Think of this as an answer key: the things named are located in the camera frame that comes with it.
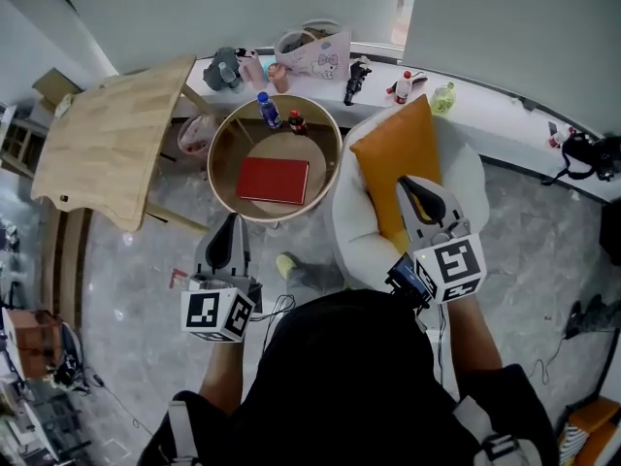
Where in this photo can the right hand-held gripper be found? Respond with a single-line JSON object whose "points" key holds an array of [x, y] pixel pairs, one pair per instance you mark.
{"points": [[458, 262]]}

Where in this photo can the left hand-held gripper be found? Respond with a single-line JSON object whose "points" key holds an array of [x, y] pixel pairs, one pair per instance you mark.
{"points": [[201, 311]]}

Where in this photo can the white beanbag chair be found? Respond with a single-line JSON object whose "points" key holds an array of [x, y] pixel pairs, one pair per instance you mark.
{"points": [[359, 231]]}

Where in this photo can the red book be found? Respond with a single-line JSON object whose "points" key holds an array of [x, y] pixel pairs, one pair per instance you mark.
{"points": [[271, 180]]}

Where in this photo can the person's right forearm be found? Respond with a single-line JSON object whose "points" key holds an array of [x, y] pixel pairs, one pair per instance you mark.
{"points": [[473, 342]]}

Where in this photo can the person's left forearm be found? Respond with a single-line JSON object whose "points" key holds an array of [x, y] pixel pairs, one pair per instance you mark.
{"points": [[220, 376]]}

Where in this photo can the round wooden side table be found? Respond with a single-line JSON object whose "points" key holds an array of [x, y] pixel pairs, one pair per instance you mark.
{"points": [[228, 143]]}

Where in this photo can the person's left yellow shoe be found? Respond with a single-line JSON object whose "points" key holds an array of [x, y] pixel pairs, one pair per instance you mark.
{"points": [[286, 265]]}

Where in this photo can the black screen device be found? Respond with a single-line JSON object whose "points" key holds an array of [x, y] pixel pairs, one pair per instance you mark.
{"points": [[405, 277]]}

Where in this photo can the orange cushion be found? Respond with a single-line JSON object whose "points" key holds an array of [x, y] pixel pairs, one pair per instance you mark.
{"points": [[393, 153]]}

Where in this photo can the person's grey trousers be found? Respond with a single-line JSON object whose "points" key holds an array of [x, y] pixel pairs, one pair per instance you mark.
{"points": [[317, 277]]}

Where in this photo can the white window ledge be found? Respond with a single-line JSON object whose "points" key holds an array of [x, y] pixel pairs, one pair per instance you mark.
{"points": [[504, 129]]}

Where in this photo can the green drink bottle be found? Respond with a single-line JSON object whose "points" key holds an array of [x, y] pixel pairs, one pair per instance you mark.
{"points": [[442, 100]]}

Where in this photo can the small white bottle red cap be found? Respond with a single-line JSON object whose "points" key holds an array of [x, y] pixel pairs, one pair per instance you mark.
{"points": [[558, 140]]}

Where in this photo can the blue plastic bottle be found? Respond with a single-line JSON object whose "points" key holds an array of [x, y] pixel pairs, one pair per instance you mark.
{"points": [[269, 112]]}

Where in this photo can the dark cola bottle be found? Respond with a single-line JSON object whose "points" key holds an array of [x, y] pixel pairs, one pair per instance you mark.
{"points": [[297, 123]]}

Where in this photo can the black handheld tool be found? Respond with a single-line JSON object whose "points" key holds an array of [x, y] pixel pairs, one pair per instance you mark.
{"points": [[356, 78]]}

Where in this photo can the wooden step platform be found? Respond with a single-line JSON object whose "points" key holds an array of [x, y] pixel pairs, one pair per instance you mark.
{"points": [[68, 260]]}

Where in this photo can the light wooden desk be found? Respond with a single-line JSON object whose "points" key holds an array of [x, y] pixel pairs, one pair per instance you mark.
{"points": [[107, 139]]}

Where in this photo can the person's black top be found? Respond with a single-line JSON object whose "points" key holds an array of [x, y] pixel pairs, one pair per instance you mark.
{"points": [[349, 372]]}

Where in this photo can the clear water bottle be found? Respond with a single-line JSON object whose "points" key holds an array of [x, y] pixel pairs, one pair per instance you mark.
{"points": [[228, 78]]}

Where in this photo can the brown cup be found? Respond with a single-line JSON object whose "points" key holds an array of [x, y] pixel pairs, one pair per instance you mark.
{"points": [[280, 80]]}

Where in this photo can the black cabinet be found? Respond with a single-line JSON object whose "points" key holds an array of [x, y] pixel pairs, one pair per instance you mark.
{"points": [[612, 233]]}

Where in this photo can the pink cartoon tote bag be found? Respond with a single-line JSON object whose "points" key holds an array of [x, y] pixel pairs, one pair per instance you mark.
{"points": [[320, 58]]}

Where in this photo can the grey bag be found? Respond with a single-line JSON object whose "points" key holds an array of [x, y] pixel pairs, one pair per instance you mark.
{"points": [[216, 68]]}

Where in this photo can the pink tumbler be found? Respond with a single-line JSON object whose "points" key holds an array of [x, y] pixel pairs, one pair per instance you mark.
{"points": [[254, 68]]}

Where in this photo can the black floor equipment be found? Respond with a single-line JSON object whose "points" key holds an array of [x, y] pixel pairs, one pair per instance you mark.
{"points": [[592, 316]]}

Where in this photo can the brown box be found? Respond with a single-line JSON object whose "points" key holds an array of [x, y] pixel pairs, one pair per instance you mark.
{"points": [[36, 342]]}

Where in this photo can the white roller blind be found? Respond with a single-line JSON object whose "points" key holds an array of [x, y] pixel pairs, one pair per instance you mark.
{"points": [[509, 17], [218, 8]]}

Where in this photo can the cardboard box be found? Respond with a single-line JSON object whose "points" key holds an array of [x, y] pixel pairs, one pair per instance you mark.
{"points": [[55, 85]]}

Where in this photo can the orange striped item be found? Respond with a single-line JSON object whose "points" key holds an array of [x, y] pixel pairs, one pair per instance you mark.
{"points": [[597, 425]]}

